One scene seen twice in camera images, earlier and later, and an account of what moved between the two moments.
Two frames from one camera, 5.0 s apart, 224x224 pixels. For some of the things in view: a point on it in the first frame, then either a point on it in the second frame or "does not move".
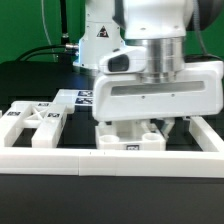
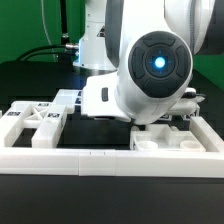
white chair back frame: [46, 118] does not move
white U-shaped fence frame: [208, 163] does not move
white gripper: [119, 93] -> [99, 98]
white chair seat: [128, 135] -> [164, 137]
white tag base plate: [72, 97] does not move
